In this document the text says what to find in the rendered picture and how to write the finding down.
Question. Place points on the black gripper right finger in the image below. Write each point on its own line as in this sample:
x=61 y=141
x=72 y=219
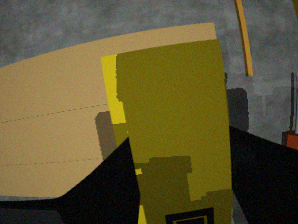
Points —
x=264 y=178

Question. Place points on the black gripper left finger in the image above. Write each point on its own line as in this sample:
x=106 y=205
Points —
x=109 y=195

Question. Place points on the thin orange-brown rod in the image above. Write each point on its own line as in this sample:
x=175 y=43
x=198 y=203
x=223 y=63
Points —
x=244 y=37

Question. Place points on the tan panel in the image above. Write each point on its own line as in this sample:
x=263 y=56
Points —
x=55 y=126

